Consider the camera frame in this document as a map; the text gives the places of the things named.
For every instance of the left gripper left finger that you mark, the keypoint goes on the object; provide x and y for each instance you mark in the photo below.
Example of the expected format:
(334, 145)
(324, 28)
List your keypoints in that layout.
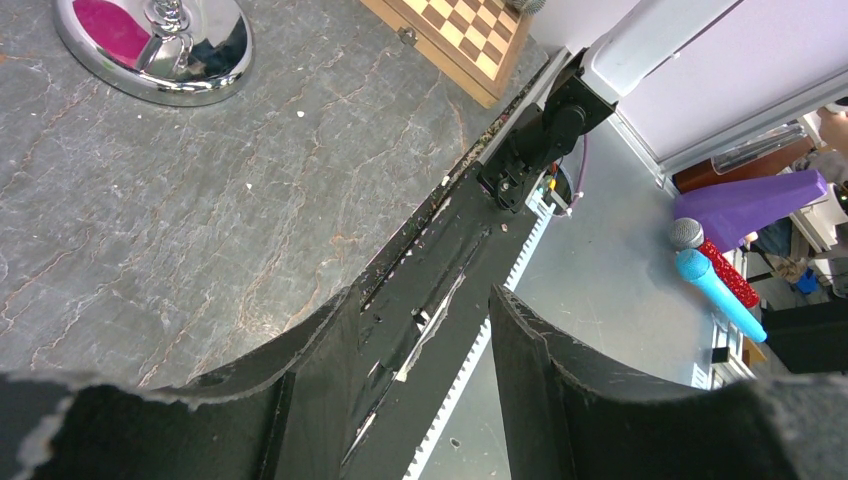
(282, 411)

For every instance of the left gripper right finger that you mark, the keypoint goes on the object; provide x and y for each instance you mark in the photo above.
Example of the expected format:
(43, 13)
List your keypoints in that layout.
(571, 412)

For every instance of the chrome wine glass rack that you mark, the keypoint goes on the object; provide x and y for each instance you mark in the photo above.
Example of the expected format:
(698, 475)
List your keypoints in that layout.
(175, 53)

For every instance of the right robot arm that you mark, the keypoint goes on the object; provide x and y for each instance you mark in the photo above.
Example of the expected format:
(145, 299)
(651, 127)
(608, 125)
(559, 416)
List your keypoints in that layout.
(589, 87)

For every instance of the teal ball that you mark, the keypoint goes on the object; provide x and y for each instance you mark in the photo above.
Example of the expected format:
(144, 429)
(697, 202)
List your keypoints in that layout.
(697, 269)

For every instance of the grey microphone head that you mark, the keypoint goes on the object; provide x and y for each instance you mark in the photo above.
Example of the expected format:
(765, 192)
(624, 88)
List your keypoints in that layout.
(688, 233)

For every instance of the purple wedge object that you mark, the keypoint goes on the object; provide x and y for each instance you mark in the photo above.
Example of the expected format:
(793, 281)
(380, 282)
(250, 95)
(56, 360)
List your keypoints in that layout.
(729, 212)

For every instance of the wooden chessboard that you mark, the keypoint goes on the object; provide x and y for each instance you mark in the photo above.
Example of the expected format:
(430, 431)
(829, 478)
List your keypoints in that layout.
(475, 43)

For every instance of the black bar on chessboard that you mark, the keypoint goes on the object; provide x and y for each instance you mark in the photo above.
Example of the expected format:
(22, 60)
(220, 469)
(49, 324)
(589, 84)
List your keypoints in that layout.
(527, 7)

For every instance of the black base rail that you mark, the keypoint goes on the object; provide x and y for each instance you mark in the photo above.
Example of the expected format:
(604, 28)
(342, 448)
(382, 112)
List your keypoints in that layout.
(426, 295)

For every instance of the white slotted cable duct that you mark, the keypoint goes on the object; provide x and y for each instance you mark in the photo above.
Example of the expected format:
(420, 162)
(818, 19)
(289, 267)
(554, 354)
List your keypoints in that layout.
(425, 448)

